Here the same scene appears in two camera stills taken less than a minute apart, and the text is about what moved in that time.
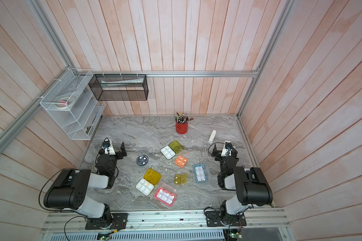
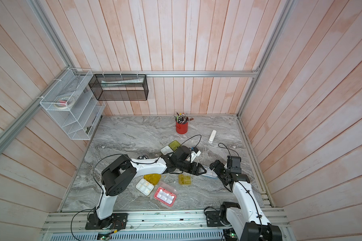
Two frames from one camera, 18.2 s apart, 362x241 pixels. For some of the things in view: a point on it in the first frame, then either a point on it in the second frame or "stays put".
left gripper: [118, 153] -> [196, 172]
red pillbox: [165, 197] stays put
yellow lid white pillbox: [146, 186] stays put
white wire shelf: [71, 104] stays put
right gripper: [219, 153] -> [218, 169]
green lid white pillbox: [169, 151] stays put
